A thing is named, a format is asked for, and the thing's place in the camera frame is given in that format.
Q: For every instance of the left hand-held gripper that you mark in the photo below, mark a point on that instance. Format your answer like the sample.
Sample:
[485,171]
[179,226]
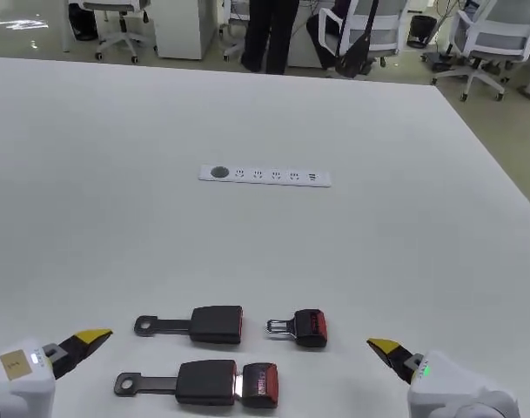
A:
[16,392]

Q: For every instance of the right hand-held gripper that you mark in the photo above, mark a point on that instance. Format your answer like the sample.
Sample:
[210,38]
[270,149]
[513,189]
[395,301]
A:
[447,392]

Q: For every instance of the black seat belt buckle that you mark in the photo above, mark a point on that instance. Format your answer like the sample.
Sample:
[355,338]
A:
[214,324]
[203,382]

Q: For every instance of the white power strip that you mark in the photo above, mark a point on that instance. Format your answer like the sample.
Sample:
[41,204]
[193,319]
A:
[264,175]

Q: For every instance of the black hanging bag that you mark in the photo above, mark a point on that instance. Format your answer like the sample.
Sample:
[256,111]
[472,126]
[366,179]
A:
[353,54]

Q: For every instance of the white grey office chair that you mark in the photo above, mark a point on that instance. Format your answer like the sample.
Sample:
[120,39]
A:
[377,30]
[499,39]
[116,39]

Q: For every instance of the black waste bin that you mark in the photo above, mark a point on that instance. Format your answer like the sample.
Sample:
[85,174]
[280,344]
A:
[422,31]

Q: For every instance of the white desk cabinet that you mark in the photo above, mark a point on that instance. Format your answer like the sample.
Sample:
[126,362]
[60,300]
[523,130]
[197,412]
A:
[184,30]

